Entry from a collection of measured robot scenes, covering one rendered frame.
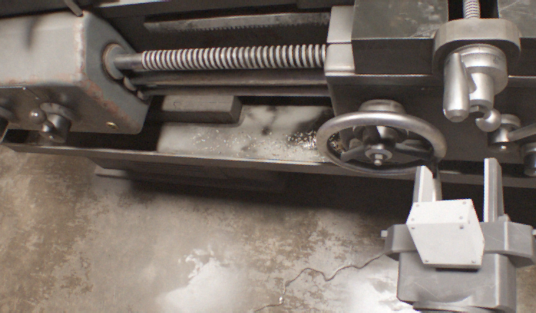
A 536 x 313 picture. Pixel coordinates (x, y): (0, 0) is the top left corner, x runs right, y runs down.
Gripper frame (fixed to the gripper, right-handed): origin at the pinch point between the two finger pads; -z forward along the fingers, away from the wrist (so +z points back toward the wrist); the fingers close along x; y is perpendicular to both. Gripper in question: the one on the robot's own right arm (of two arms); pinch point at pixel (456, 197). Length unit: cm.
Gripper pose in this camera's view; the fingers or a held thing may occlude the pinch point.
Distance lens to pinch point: 38.9
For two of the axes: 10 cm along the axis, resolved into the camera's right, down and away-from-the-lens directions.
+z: -1.8, 9.1, -3.8
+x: -7.5, 1.3, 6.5
